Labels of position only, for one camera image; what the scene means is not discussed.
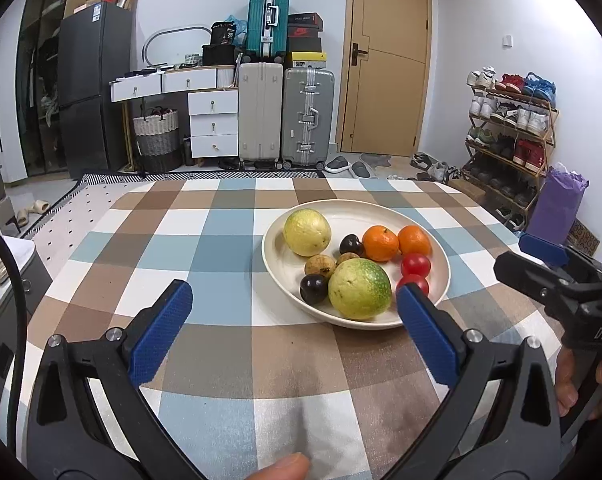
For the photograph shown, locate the woven laundry basket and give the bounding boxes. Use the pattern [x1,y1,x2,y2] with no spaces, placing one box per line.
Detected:
[132,107,182,173]

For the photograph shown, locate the brown doormat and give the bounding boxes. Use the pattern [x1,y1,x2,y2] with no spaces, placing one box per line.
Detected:
[566,219,602,257]

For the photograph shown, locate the group of assorted shoes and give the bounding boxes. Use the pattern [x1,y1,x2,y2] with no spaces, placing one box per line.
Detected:
[466,66,557,228]

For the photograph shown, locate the sneakers beside door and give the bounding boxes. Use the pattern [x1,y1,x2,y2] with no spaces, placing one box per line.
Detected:
[411,152,463,184]

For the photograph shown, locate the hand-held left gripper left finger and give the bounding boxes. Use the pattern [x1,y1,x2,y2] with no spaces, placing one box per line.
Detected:
[26,280,207,480]

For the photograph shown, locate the cream round plate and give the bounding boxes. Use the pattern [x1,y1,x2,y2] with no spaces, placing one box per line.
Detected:
[262,200,451,330]

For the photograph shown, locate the wooden shoe rack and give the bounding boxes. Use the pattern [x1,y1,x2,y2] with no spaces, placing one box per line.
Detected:
[464,67,560,232]

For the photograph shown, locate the black cable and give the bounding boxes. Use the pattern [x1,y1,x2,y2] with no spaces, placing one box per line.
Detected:
[0,215,32,461]

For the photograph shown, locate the wooden door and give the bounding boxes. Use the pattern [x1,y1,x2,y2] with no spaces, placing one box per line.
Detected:
[337,0,432,157]

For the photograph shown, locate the pair of beige slippers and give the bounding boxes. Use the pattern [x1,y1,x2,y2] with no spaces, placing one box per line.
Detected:
[16,200,50,226]

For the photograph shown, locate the dark purple plum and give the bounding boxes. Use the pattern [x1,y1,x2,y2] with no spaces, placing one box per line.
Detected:
[300,274,331,305]
[339,234,366,258]

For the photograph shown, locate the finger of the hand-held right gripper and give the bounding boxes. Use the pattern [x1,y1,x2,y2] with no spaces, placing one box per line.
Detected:
[520,232,602,282]
[494,251,602,322]

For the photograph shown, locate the orange mandarin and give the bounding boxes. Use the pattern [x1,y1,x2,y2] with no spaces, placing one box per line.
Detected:
[397,225,433,257]
[362,225,400,262]

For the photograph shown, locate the yellow shoe box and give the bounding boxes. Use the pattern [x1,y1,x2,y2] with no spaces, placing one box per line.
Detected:
[287,51,328,70]

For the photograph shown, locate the white drawer dresser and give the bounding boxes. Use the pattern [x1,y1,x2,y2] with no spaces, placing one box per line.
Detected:
[109,66,240,166]

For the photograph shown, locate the purple paper bag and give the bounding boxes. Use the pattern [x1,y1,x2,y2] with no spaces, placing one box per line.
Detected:
[528,162,590,247]

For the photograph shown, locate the checked tablecloth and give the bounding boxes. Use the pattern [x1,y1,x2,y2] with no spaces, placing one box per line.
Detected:
[11,177,582,480]

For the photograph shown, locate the black refrigerator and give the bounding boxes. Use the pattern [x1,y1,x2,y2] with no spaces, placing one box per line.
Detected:
[57,2,134,179]

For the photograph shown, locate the beige suitcase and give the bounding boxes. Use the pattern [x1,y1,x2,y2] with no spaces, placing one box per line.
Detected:
[238,61,284,168]

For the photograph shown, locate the stack of dark shoe boxes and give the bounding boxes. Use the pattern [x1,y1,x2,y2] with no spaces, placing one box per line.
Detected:
[287,14,326,54]

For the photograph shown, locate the oval white frame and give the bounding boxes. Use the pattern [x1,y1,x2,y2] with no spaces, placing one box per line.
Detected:
[143,24,212,69]

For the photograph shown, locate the person's right hand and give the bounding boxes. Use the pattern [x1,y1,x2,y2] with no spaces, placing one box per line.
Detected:
[555,346,602,421]

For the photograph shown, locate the red tomato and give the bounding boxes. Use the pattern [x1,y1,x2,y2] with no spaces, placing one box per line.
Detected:
[395,274,430,297]
[400,253,432,278]

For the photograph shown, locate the grey suitcase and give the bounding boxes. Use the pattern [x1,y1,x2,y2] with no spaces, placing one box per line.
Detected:
[281,67,335,171]

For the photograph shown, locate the person's left hand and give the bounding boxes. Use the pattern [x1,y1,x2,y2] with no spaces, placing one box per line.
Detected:
[246,452,312,480]

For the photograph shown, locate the yellow passion fruit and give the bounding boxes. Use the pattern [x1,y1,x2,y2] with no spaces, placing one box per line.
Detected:
[283,208,332,257]

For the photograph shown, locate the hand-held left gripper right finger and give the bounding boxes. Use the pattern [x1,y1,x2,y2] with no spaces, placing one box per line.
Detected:
[396,282,563,480]

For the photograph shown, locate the teal suitcase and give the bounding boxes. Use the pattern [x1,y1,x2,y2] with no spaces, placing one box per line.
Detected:
[246,0,290,58]

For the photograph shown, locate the green speckled passion fruit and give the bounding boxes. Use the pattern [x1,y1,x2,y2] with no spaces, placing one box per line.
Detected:
[328,258,393,320]

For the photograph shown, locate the black bag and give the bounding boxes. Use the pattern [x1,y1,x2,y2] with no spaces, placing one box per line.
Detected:
[202,21,243,67]

